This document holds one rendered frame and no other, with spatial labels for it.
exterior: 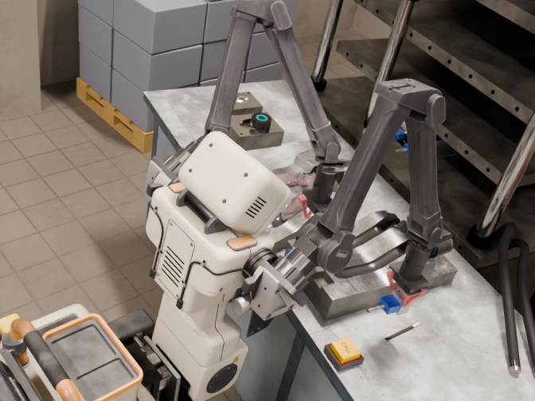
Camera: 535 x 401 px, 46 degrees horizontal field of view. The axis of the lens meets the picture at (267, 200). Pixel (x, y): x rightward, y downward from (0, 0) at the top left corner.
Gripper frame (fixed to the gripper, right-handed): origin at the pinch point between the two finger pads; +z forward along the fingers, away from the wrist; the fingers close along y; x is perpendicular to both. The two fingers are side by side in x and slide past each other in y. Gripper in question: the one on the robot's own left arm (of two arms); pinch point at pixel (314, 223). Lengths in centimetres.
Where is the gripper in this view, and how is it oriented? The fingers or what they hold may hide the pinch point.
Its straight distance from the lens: 182.2
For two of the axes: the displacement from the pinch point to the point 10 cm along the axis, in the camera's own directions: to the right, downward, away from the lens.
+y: -4.6, -5.9, 6.6
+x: -8.8, 1.7, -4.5
